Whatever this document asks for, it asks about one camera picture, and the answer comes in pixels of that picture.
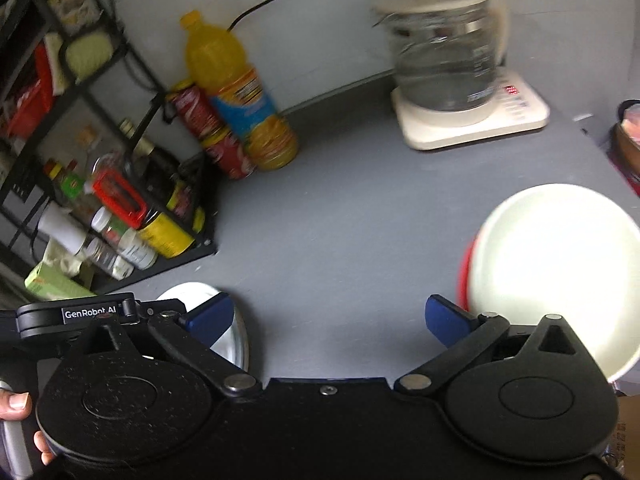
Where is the yellow labelled sauce bottle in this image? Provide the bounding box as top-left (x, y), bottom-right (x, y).
top-left (139, 209), bottom-right (197, 260)

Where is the cardboard box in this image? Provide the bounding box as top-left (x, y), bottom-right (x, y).
top-left (609, 394), bottom-right (640, 467)

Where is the green capped bottle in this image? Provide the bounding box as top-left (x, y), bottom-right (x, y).
top-left (59, 169), bottom-right (97, 203)

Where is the white plastic bottle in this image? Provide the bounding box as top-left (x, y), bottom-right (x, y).
top-left (37, 202), bottom-right (89, 257)

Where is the red cola can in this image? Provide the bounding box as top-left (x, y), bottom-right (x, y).
top-left (167, 84), bottom-right (222, 142)
top-left (202, 127), bottom-right (257, 182)

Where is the white bowl with red outside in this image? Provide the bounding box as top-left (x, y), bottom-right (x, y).
top-left (457, 183), bottom-right (640, 384)

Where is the white capped spice jar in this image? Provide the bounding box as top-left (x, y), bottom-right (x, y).
top-left (92, 207), bottom-right (159, 272)

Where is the dark glass sauce bottle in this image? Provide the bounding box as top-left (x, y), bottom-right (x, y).
top-left (119, 119), bottom-right (182, 197)

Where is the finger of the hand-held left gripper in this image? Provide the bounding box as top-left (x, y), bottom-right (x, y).
top-left (136, 298), bottom-right (188, 319)

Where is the person's left hand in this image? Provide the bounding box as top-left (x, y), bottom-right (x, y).
top-left (0, 392), bottom-right (57, 466)

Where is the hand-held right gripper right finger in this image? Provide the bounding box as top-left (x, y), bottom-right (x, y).
top-left (393, 294), bottom-right (587, 395)

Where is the red lidded container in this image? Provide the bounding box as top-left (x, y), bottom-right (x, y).
top-left (92, 168), bottom-right (149, 230)

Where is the clear glass spice jar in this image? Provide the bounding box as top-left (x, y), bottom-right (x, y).
top-left (84, 237), bottom-right (135, 282)

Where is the orange juice bottle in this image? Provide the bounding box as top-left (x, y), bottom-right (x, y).
top-left (180, 9), bottom-right (300, 172)

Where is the pale noodle packet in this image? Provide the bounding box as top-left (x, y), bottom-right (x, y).
top-left (51, 0), bottom-right (100, 32)
top-left (64, 30), bottom-right (115, 82)

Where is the cream kettle heating base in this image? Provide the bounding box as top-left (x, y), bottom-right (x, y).
top-left (391, 69), bottom-right (551, 152)

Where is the red snack packet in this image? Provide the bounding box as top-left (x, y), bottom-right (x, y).
top-left (6, 44), bottom-right (55, 137)

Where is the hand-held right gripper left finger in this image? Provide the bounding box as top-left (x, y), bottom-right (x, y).
top-left (90, 292), bottom-right (263, 398)

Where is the green tissue box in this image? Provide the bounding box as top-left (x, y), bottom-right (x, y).
top-left (24, 262), bottom-right (97, 304)

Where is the glass electric kettle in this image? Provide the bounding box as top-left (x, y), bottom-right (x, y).
top-left (371, 0), bottom-right (512, 114)

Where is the white printed plate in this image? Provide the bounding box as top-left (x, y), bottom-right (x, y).
top-left (157, 282), bottom-right (250, 372)

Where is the brown container with packets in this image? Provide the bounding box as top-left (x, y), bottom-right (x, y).
top-left (607, 100), bottom-right (640, 182)

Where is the black metal storage rack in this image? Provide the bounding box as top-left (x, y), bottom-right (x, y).
top-left (0, 0), bottom-right (219, 295)

